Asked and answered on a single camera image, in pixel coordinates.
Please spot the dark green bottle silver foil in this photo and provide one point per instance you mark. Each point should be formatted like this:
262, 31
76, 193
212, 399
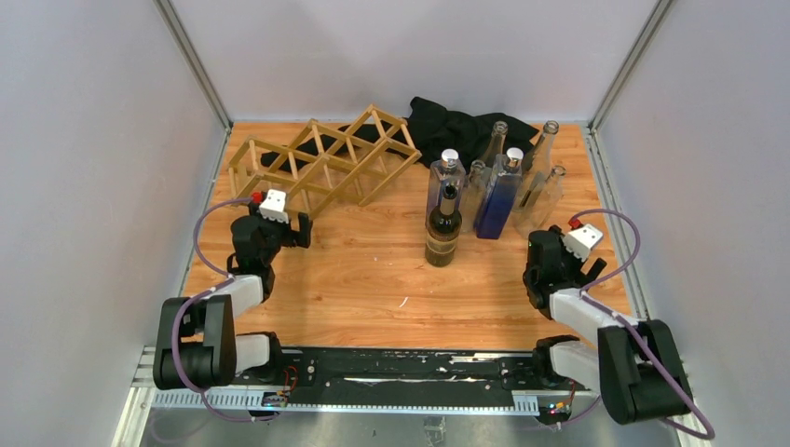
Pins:
443, 229

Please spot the clear bottle with white label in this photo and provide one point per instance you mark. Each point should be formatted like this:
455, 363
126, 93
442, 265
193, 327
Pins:
496, 143

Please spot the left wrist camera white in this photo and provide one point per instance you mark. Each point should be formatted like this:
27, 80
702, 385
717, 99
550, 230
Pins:
272, 207

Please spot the blue square bottle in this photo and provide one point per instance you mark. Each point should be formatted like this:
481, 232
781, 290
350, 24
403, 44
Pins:
504, 182
444, 171

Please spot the wooden lattice wine rack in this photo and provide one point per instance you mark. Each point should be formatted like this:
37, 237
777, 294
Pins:
322, 164

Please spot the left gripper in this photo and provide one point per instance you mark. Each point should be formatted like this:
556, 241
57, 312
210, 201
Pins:
299, 237

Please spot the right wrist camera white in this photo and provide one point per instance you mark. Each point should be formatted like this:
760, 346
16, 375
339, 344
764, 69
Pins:
581, 241

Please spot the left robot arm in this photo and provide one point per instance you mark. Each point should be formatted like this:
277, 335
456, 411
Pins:
197, 344

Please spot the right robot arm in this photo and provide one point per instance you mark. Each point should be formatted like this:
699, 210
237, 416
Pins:
605, 333

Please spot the aluminium frame rail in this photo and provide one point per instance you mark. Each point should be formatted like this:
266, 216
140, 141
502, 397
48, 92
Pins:
254, 401

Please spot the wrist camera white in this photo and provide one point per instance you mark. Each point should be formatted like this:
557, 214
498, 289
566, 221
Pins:
272, 207
581, 241

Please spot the clear bottle with black label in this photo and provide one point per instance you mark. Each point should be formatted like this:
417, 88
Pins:
540, 168

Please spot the black cloth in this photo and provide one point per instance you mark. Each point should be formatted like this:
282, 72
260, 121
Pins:
434, 128

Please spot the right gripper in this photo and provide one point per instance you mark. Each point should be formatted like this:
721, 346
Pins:
578, 277

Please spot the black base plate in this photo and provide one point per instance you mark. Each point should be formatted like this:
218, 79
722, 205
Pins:
390, 379

